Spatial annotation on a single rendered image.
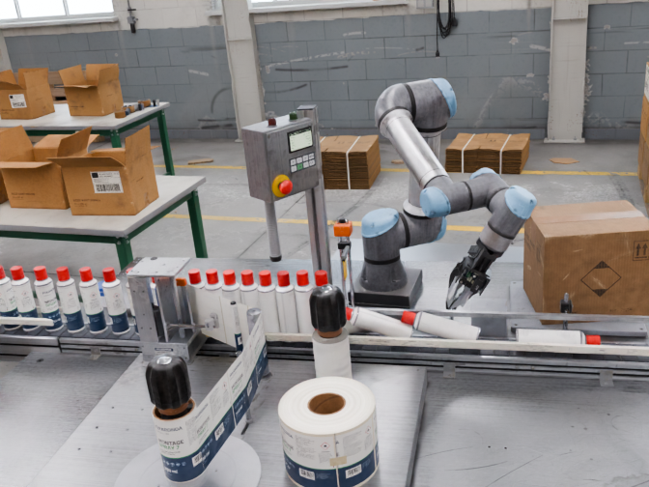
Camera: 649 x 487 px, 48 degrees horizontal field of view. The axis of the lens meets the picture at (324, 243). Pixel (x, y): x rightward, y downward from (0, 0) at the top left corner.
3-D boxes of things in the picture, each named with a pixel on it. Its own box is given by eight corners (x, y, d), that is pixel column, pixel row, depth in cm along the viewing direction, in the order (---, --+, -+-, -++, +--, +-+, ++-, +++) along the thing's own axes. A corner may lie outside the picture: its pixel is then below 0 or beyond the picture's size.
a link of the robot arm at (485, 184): (456, 170, 182) (477, 194, 173) (495, 162, 184) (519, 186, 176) (453, 196, 186) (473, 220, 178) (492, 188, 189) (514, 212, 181)
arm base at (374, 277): (354, 290, 230) (352, 261, 226) (367, 270, 243) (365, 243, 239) (401, 293, 225) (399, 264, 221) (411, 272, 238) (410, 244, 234)
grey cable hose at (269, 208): (268, 262, 206) (260, 192, 198) (271, 257, 209) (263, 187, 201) (280, 263, 205) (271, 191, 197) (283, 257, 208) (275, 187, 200)
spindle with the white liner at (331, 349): (314, 410, 172) (301, 297, 161) (323, 388, 180) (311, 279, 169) (351, 413, 170) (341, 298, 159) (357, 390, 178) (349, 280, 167)
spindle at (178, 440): (158, 491, 149) (132, 371, 138) (176, 462, 157) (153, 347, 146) (199, 495, 147) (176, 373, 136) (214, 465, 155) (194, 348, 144)
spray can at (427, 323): (473, 348, 193) (399, 327, 196) (478, 329, 195) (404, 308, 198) (476, 345, 188) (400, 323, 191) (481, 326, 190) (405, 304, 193)
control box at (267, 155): (249, 197, 195) (239, 127, 188) (297, 180, 205) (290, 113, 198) (272, 204, 188) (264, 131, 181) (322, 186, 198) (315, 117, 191)
